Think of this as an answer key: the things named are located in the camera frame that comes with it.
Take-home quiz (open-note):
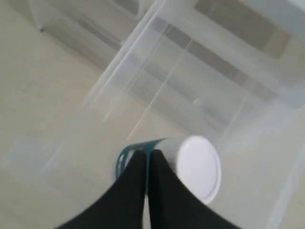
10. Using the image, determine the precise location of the clear drawer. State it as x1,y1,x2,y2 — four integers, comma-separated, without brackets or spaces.
3,0,305,229

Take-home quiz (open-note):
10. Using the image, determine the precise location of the white plastic drawer cabinet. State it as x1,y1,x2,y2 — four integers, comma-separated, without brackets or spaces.
29,0,305,132

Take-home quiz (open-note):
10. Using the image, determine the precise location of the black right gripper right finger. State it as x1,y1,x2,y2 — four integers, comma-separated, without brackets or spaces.
148,150,238,229

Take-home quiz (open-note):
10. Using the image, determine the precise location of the white pill bottle teal label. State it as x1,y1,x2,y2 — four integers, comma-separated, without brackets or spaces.
115,135,222,204

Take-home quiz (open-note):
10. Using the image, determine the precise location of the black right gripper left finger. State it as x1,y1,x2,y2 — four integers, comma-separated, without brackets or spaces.
58,150,146,229

